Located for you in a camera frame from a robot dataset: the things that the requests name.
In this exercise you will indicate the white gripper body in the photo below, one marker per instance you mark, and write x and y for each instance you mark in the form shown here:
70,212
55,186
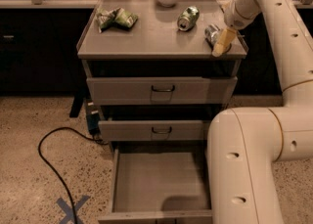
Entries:
235,17

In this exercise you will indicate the silver redbull can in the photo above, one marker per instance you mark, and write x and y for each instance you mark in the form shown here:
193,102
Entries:
211,33

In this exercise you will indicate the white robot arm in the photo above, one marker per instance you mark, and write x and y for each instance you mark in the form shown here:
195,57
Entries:
243,143

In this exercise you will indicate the green soda can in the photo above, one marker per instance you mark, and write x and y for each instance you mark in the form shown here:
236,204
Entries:
188,18

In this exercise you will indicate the grey drawer cabinet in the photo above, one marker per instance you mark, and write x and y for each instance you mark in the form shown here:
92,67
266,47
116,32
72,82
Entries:
155,47

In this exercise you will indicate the grey top drawer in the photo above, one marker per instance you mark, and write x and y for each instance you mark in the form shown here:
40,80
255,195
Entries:
109,91

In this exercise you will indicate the grey drawer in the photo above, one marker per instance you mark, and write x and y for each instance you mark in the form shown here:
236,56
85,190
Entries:
169,186
109,91
153,130

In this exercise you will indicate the grey middle drawer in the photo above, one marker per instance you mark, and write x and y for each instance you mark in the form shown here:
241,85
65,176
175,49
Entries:
153,130

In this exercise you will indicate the grey bottom drawer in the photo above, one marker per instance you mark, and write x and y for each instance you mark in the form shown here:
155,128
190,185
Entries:
169,186

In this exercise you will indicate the green chip bag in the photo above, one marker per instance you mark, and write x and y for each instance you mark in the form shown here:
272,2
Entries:
118,17

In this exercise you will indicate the black power box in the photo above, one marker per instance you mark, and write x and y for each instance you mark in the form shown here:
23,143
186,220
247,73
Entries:
92,118

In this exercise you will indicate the dark counter with cabinets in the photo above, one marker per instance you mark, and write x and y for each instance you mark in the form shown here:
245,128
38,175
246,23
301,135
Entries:
38,54

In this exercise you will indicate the blue tape cross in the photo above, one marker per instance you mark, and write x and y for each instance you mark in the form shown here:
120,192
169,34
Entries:
71,212

